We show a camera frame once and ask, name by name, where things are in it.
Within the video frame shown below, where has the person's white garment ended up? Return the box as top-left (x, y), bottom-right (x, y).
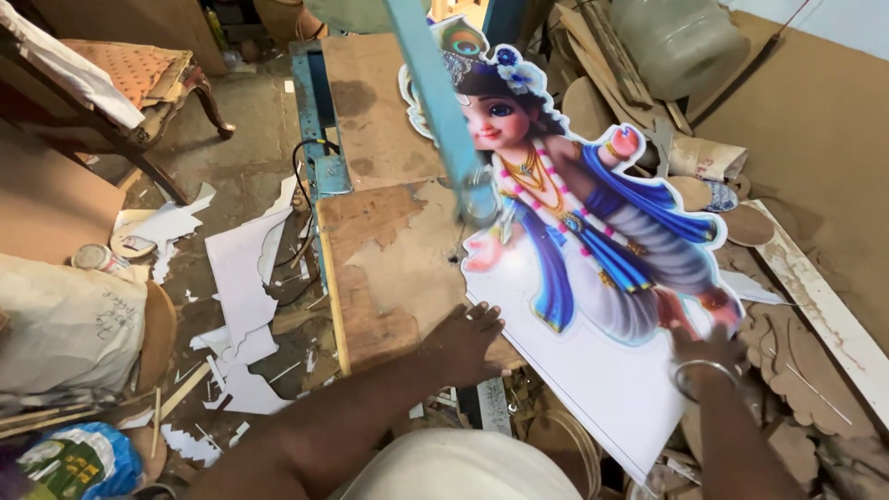
top-left (339, 426), bottom-right (586, 500)

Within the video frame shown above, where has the wooden chair with cushion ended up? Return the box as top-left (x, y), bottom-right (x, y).
top-left (0, 14), bottom-right (237, 206)

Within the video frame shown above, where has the large white board offcut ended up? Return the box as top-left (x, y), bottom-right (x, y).
top-left (189, 206), bottom-right (295, 368)

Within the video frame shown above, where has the jagged white board offcut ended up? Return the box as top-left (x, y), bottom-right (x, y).
top-left (160, 422), bottom-right (225, 469)

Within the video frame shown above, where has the white cloth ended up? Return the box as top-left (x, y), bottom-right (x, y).
top-left (0, 0), bottom-right (147, 131)

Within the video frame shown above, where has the wooden saw table top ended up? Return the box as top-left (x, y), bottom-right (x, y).
top-left (316, 31), bottom-right (529, 377)

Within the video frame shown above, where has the translucent plastic water jar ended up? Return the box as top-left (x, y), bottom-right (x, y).
top-left (609, 0), bottom-right (752, 102)

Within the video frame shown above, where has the brown board sheet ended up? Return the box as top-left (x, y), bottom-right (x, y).
top-left (0, 117), bottom-right (127, 266)

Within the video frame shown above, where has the oval wooden disc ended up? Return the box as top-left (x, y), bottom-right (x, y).
top-left (719, 203), bottom-right (776, 248)

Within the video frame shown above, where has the round wooden disc with scrap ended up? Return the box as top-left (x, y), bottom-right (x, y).
top-left (110, 219), bottom-right (159, 261)

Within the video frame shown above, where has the black cable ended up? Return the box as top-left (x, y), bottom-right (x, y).
top-left (272, 137), bottom-right (341, 308)

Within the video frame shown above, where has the heap of wooden cutouts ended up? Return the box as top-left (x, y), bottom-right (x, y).
top-left (653, 243), bottom-right (889, 500)

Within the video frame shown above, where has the large brown fibreboard sheet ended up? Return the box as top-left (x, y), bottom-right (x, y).
top-left (684, 8), bottom-right (889, 351)

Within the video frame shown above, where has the small tin can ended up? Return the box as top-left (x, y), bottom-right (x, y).
top-left (71, 243), bottom-right (131, 275)

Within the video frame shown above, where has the blue printed plastic bag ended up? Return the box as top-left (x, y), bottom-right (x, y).
top-left (14, 421), bottom-right (144, 500)

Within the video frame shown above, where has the long white plank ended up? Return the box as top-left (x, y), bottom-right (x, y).
top-left (745, 199), bottom-right (889, 433)

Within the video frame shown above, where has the printed figure cutout board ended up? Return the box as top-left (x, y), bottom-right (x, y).
top-left (398, 15), bottom-right (748, 487)

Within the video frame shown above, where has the silver bangle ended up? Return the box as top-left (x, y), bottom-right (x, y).
top-left (671, 359), bottom-right (743, 404)

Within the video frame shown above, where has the white sack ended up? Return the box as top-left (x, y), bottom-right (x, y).
top-left (0, 253), bottom-right (150, 411)

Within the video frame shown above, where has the blue metal machine frame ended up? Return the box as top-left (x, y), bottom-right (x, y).
top-left (289, 39), bottom-right (355, 204)

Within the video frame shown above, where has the person's left hand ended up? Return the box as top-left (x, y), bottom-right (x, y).
top-left (422, 300), bottom-right (513, 388)

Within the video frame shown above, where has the person's right hand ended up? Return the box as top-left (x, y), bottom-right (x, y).
top-left (669, 323), bottom-right (751, 376)

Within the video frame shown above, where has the rolled brown paper tube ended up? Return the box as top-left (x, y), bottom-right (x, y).
top-left (668, 133), bottom-right (750, 183)

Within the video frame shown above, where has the small white board offcut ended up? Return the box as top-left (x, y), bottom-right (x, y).
top-left (203, 362), bottom-right (295, 416)

